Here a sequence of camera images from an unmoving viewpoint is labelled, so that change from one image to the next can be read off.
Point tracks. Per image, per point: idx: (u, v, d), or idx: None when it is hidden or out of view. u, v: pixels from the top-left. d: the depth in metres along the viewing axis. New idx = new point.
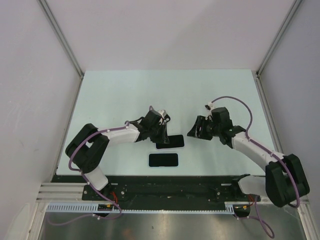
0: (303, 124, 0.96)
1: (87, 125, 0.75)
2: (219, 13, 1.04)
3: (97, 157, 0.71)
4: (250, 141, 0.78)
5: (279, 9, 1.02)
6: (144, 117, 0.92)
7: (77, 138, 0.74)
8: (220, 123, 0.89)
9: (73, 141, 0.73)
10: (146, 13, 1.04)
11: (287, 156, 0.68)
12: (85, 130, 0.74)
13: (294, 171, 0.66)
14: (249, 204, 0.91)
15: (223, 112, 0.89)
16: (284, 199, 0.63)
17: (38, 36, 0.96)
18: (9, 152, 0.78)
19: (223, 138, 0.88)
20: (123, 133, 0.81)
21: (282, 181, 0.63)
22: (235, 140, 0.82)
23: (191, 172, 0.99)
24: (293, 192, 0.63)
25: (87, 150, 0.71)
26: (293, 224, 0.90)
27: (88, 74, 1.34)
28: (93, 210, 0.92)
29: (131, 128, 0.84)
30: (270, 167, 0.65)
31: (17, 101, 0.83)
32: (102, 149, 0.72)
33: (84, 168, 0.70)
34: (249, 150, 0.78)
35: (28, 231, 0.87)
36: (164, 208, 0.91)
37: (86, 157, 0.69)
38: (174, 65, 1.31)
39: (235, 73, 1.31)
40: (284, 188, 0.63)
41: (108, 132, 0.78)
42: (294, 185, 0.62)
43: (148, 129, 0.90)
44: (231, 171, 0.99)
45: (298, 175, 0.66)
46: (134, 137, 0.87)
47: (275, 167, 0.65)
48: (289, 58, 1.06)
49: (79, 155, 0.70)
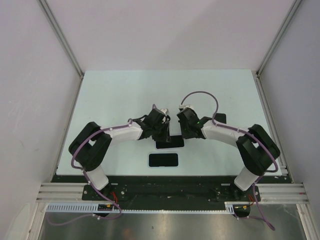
0: (302, 124, 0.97)
1: (91, 123, 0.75)
2: (219, 13, 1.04)
3: (99, 156, 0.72)
4: (216, 125, 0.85)
5: (279, 10, 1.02)
6: (148, 115, 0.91)
7: (80, 136, 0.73)
8: (187, 121, 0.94)
9: (77, 140, 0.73)
10: (147, 13, 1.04)
11: (251, 127, 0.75)
12: (88, 128, 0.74)
13: (261, 138, 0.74)
14: (249, 204, 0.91)
15: (186, 111, 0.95)
16: (262, 165, 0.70)
17: (38, 35, 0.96)
18: (9, 152, 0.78)
19: (195, 132, 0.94)
20: (124, 132, 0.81)
21: (254, 151, 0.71)
22: (205, 130, 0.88)
23: (192, 172, 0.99)
24: (267, 158, 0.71)
25: (89, 149, 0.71)
26: (294, 224, 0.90)
27: (88, 74, 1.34)
28: (93, 210, 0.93)
29: (134, 127, 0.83)
30: (239, 141, 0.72)
31: (17, 100, 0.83)
32: (104, 149, 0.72)
33: (87, 166, 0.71)
34: (220, 134, 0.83)
35: (28, 231, 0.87)
36: (164, 208, 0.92)
37: (89, 155, 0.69)
38: (174, 65, 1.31)
39: (235, 73, 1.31)
40: (259, 157, 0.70)
41: (111, 130, 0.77)
42: (267, 151, 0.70)
43: (151, 127, 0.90)
44: (231, 170, 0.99)
45: (266, 141, 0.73)
46: (137, 136, 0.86)
47: (245, 141, 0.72)
48: (289, 57, 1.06)
49: (82, 153, 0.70)
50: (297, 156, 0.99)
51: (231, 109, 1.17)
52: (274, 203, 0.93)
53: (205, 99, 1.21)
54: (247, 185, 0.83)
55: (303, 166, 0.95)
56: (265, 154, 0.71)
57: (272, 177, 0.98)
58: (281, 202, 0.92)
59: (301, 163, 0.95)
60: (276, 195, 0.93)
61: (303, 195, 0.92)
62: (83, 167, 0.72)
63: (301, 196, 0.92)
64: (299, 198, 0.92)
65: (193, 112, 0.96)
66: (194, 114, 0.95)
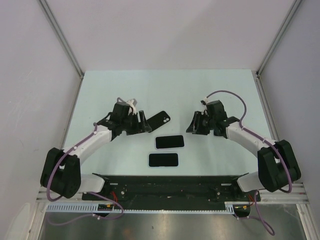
0: (302, 125, 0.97)
1: (51, 150, 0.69)
2: (218, 13, 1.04)
3: (74, 179, 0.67)
4: (243, 128, 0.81)
5: (279, 10, 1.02)
6: (113, 112, 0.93)
7: (47, 167, 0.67)
8: (215, 115, 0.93)
9: (45, 173, 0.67)
10: (147, 13, 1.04)
11: (279, 142, 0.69)
12: (50, 157, 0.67)
13: (285, 156, 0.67)
14: (249, 204, 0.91)
15: (217, 104, 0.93)
16: (276, 183, 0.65)
17: (38, 35, 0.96)
18: (9, 152, 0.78)
19: (218, 129, 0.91)
20: (91, 142, 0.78)
21: (273, 167, 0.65)
22: (229, 130, 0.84)
23: (193, 172, 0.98)
24: (285, 177, 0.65)
25: (61, 176, 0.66)
26: (293, 224, 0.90)
27: (88, 74, 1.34)
28: (94, 210, 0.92)
29: (100, 132, 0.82)
30: (260, 152, 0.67)
31: (17, 101, 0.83)
32: (77, 170, 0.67)
33: (67, 193, 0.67)
34: (240, 137, 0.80)
35: (28, 231, 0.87)
36: (164, 208, 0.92)
37: (65, 184, 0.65)
38: (174, 65, 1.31)
39: (235, 73, 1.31)
40: (276, 174, 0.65)
41: (76, 148, 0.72)
42: (286, 171, 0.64)
43: (119, 123, 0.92)
44: (231, 170, 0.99)
45: (289, 160, 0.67)
46: (107, 138, 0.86)
47: (267, 153, 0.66)
48: (289, 58, 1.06)
49: (55, 184, 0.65)
50: (297, 157, 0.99)
51: (231, 109, 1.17)
52: (274, 203, 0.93)
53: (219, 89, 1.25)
54: (249, 188, 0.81)
55: (303, 166, 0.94)
56: (283, 172, 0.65)
57: None
58: (280, 202, 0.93)
59: (301, 163, 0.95)
60: (276, 196, 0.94)
61: (303, 195, 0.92)
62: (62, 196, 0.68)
63: (301, 197, 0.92)
64: (299, 198, 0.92)
65: (223, 107, 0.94)
66: (223, 110, 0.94)
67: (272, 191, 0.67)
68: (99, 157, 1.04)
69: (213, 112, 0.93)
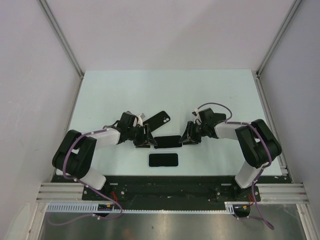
0: (302, 125, 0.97)
1: (70, 131, 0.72)
2: (219, 13, 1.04)
3: (87, 161, 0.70)
4: (227, 122, 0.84)
5: (279, 10, 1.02)
6: (120, 119, 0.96)
7: (62, 145, 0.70)
8: (206, 120, 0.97)
9: (59, 150, 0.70)
10: (147, 13, 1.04)
11: (255, 120, 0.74)
12: (68, 137, 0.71)
13: (262, 132, 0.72)
14: (249, 204, 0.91)
15: (207, 110, 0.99)
16: (258, 157, 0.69)
17: (38, 36, 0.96)
18: (9, 152, 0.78)
19: (209, 132, 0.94)
20: (106, 135, 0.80)
21: (250, 141, 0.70)
22: (217, 128, 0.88)
23: (192, 172, 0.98)
24: (264, 152, 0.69)
25: (76, 156, 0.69)
26: (293, 224, 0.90)
27: (88, 74, 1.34)
28: (93, 210, 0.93)
29: (112, 130, 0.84)
30: (237, 130, 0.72)
31: (17, 101, 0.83)
32: (90, 152, 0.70)
33: (77, 173, 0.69)
34: (227, 129, 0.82)
35: (28, 231, 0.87)
36: (164, 208, 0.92)
37: (77, 163, 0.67)
38: (174, 65, 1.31)
39: (235, 73, 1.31)
40: (255, 148, 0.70)
41: (93, 133, 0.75)
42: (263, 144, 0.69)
43: (125, 129, 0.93)
44: (232, 170, 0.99)
45: (266, 135, 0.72)
46: (115, 139, 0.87)
47: (243, 129, 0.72)
48: (289, 57, 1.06)
49: (70, 162, 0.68)
50: (297, 157, 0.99)
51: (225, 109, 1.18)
52: (274, 203, 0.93)
53: (219, 89, 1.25)
54: (246, 182, 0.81)
55: (303, 166, 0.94)
56: (263, 147, 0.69)
57: (273, 177, 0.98)
58: (281, 202, 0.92)
59: (301, 163, 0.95)
60: (276, 195, 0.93)
61: (303, 195, 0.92)
62: (73, 176, 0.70)
63: (301, 197, 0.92)
64: (299, 198, 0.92)
65: (213, 113, 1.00)
66: (214, 116, 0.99)
67: (257, 166, 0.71)
68: (99, 157, 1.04)
69: (204, 118, 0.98)
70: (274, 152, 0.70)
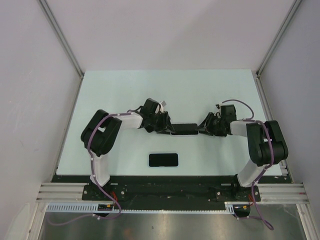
0: (302, 124, 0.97)
1: (100, 110, 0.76)
2: (218, 13, 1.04)
3: (111, 139, 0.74)
4: (243, 120, 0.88)
5: (279, 10, 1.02)
6: (144, 105, 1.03)
7: (91, 122, 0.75)
8: (225, 115, 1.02)
9: (88, 127, 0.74)
10: (147, 13, 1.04)
11: (268, 120, 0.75)
12: (97, 115, 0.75)
13: (272, 132, 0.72)
14: (249, 204, 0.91)
15: (229, 106, 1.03)
16: (260, 155, 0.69)
17: (38, 36, 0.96)
18: (8, 152, 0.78)
19: (224, 127, 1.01)
20: (130, 118, 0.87)
21: (257, 138, 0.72)
22: (232, 124, 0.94)
23: (191, 172, 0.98)
24: (268, 152, 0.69)
25: (103, 133, 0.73)
26: (293, 224, 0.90)
27: (88, 74, 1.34)
28: (93, 210, 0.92)
29: (136, 115, 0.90)
30: (248, 125, 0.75)
31: (17, 101, 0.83)
32: (116, 130, 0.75)
33: (102, 150, 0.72)
34: (239, 127, 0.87)
35: (28, 231, 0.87)
36: (164, 208, 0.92)
37: (103, 139, 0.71)
38: (174, 65, 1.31)
39: (235, 73, 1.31)
40: (261, 146, 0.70)
41: (119, 116, 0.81)
42: (269, 144, 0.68)
43: (148, 116, 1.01)
44: (232, 169, 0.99)
45: (276, 137, 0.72)
46: (138, 123, 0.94)
47: (254, 125, 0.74)
48: (289, 57, 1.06)
49: (96, 138, 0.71)
50: (297, 157, 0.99)
51: (241, 110, 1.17)
52: (274, 203, 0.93)
53: (220, 89, 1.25)
54: (247, 181, 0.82)
55: (303, 166, 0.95)
56: (268, 147, 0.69)
57: (273, 177, 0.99)
58: (281, 202, 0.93)
59: (301, 163, 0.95)
60: (276, 196, 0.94)
61: (304, 195, 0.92)
62: (97, 153, 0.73)
63: (301, 197, 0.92)
64: (299, 198, 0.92)
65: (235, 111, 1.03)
66: (234, 113, 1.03)
67: (259, 164, 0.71)
68: None
69: (224, 112, 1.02)
70: (280, 155, 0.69)
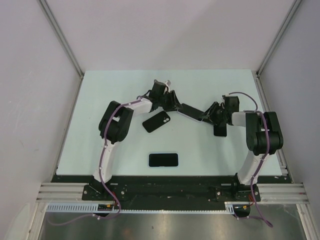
0: (302, 124, 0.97)
1: (112, 102, 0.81)
2: (218, 14, 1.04)
3: (126, 127, 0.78)
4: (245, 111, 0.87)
5: (279, 10, 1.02)
6: (152, 89, 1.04)
7: (106, 114, 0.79)
8: (228, 107, 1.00)
9: (104, 118, 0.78)
10: (147, 13, 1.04)
11: (267, 111, 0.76)
12: (111, 106, 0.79)
13: (270, 122, 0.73)
14: (249, 204, 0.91)
15: (233, 98, 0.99)
16: (256, 143, 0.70)
17: (39, 36, 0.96)
18: (8, 152, 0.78)
19: (226, 118, 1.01)
20: (142, 105, 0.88)
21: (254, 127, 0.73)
22: (234, 115, 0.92)
23: (191, 172, 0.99)
24: (264, 140, 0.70)
25: (118, 123, 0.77)
26: (293, 224, 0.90)
27: (88, 74, 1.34)
28: (93, 210, 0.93)
29: (146, 101, 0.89)
30: (247, 114, 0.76)
31: (17, 101, 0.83)
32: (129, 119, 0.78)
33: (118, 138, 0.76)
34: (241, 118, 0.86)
35: (28, 231, 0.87)
36: (164, 208, 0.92)
37: (118, 128, 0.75)
38: (174, 65, 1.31)
39: (235, 73, 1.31)
40: (257, 134, 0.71)
41: (130, 105, 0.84)
42: (266, 132, 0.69)
43: (157, 99, 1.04)
44: (231, 170, 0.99)
45: (273, 126, 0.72)
46: (149, 108, 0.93)
47: (252, 115, 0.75)
48: (289, 57, 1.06)
49: (111, 127, 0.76)
50: (297, 156, 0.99)
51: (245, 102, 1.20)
52: (274, 203, 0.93)
53: (220, 89, 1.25)
54: (246, 177, 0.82)
55: (303, 166, 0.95)
56: (265, 135, 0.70)
57: (273, 177, 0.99)
58: (281, 202, 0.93)
59: (301, 163, 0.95)
60: (276, 196, 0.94)
61: (304, 195, 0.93)
62: (113, 141, 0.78)
63: (301, 197, 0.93)
64: (299, 198, 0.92)
65: (238, 102, 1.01)
66: (237, 105, 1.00)
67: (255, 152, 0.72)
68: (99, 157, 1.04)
69: (227, 104, 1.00)
70: (276, 144, 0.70)
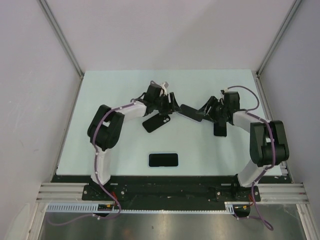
0: (302, 124, 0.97)
1: (101, 106, 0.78)
2: (218, 14, 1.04)
3: (116, 133, 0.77)
4: (247, 113, 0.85)
5: (279, 10, 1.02)
6: (147, 92, 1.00)
7: (95, 118, 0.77)
8: (228, 104, 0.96)
9: (93, 123, 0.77)
10: (147, 13, 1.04)
11: (273, 121, 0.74)
12: (100, 111, 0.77)
13: (276, 134, 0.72)
14: (249, 204, 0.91)
15: (233, 94, 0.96)
16: (261, 156, 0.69)
17: (39, 36, 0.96)
18: (8, 152, 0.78)
19: (227, 116, 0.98)
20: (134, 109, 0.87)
21: (260, 139, 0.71)
22: (235, 115, 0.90)
23: (191, 172, 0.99)
24: (270, 154, 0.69)
25: (107, 128, 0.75)
26: (293, 224, 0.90)
27: (88, 74, 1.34)
28: (93, 210, 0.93)
29: (138, 104, 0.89)
30: (253, 124, 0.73)
31: (17, 101, 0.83)
32: (119, 125, 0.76)
33: (108, 144, 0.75)
34: (244, 120, 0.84)
35: (28, 231, 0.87)
36: (164, 208, 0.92)
37: (108, 134, 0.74)
38: (174, 65, 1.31)
39: (235, 73, 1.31)
40: (263, 148, 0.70)
41: (121, 109, 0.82)
42: (273, 146, 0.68)
43: (152, 102, 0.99)
44: (231, 171, 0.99)
45: (279, 139, 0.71)
46: (143, 111, 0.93)
47: (259, 125, 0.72)
48: (289, 57, 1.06)
49: (100, 133, 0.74)
50: (297, 156, 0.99)
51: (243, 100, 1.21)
52: (274, 203, 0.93)
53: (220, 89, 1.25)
54: (247, 181, 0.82)
55: (303, 166, 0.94)
56: (270, 148, 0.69)
57: (273, 177, 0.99)
58: (281, 202, 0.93)
59: (301, 163, 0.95)
60: (276, 196, 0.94)
61: (304, 195, 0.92)
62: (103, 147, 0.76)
63: (301, 197, 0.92)
64: (299, 198, 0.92)
65: (238, 99, 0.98)
66: (238, 102, 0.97)
67: (259, 164, 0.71)
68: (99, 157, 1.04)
69: (227, 100, 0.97)
70: (281, 157, 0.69)
